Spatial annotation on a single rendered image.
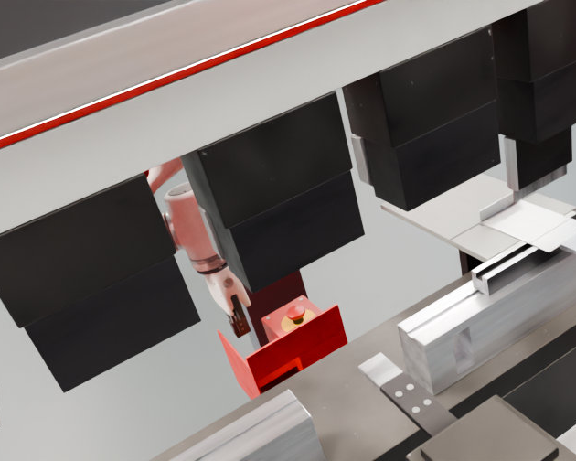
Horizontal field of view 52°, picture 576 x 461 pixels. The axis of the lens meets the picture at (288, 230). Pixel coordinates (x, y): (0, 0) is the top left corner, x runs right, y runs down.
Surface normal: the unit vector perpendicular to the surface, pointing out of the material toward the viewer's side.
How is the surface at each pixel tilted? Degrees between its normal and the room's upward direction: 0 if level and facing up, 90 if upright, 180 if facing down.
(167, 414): 0
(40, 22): 90
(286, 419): 0
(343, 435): 0
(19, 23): 90
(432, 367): 90
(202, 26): 90
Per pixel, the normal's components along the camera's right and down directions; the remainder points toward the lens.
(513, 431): -0.25, -0.84
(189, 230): 0.08, 0.40
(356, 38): 0.46, 0.33
